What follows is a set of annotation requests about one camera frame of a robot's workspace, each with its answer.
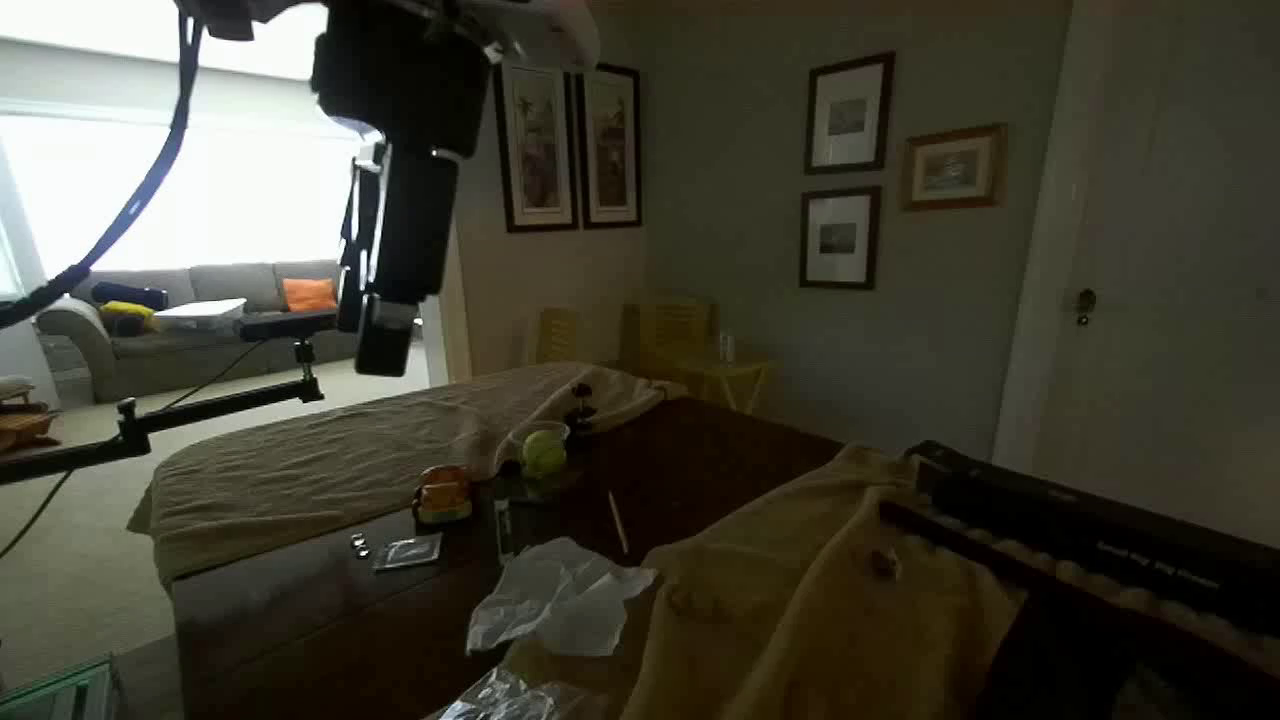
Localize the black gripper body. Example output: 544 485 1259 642
311 0 492 161

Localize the white paper towel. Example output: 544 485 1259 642
465 533 659 658

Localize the tan yellow terry towel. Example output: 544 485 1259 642
495 442 1031 720

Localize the orange pillow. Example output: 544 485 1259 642
280 277 339 318

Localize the tall dark framed picture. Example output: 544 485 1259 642
492 56 584 236
575 58 648 233

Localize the white sheet on sofa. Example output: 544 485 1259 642
153 292 253 331

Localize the grey sofa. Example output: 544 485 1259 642
32 255 405 402

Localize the dark blue pillow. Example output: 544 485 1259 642
87 277 175 314

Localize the small black object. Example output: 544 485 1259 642
562 378 599 433

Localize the yellow pillow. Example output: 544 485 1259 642
97 296 164 340

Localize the yellow green tennis ball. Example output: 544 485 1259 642
519 421 570 485

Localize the clear plastic cup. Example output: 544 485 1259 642
492 421 581 506

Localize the yellow chair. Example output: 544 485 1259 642
614 292 780 421

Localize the crinkled plastic wrapper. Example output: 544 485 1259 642
367 528 447 574

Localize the thin wooden stick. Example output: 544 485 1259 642
604 486 635 563

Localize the small dark framed picture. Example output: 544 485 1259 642
797 185 882 296
799 46 899 180

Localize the clear plastic bag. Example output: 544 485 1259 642
437 665 607 720

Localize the wood framed picture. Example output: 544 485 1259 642
899 118 1010 214

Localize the long black box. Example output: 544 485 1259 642
899 437 1280 632

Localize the white door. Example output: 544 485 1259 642
988 0 1280 551

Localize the black long stand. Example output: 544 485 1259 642
877 492 1280 720

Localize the black stereo camera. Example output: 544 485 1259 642
234 303 343 343

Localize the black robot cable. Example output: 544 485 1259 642
0 0 207 331

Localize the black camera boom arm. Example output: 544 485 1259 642
0 334 326 486

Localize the green lit metal base frame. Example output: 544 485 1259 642
0 651 119 720

